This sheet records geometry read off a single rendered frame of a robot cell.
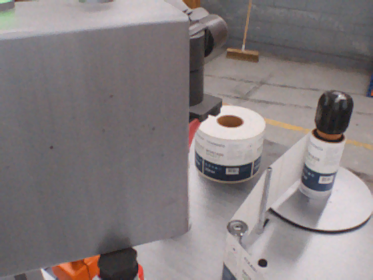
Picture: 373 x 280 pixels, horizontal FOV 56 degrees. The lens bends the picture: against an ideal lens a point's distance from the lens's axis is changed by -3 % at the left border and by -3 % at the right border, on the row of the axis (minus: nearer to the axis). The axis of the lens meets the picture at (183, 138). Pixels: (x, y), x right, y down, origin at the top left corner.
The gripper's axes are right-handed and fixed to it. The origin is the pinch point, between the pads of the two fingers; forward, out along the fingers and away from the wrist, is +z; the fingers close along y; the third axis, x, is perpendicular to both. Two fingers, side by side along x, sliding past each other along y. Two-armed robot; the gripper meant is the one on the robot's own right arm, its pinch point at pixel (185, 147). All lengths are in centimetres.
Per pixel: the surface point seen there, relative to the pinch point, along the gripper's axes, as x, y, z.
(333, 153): -37.2, -18.2, 15.8
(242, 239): 1.3, -12.6, 13.5
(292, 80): -329, 82, 124
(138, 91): 26.2, -14.3, -24.1
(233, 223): -0.2, -10.0, 12.6
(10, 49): 31.8, -10.1, -27.8
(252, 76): -314, 123, 124
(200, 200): -20.1, 9.2, 31.4
